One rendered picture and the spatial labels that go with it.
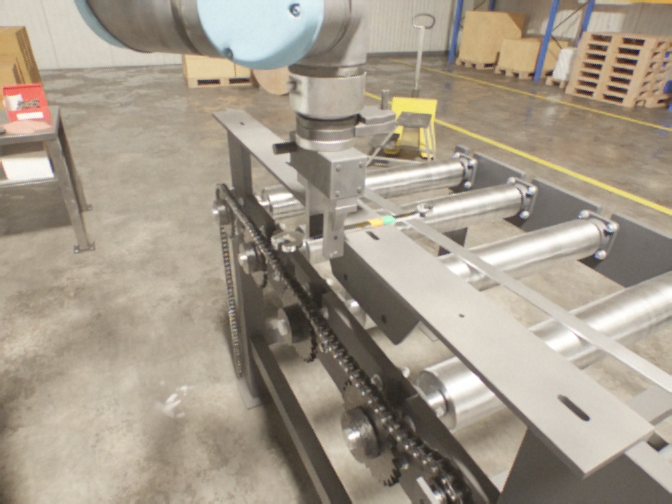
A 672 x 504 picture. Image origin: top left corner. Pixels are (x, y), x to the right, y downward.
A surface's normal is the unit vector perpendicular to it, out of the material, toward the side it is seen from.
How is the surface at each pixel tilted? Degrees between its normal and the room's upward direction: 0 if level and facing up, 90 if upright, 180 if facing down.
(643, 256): 90
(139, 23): 108
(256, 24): 90
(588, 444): 0
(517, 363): 0
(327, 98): 90
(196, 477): 0
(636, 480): 90
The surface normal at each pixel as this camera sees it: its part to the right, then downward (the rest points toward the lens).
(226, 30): -0.26, 0.49
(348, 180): 0.45, 0.47
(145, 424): 0.03, -0.86
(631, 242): -0.89, 0.21
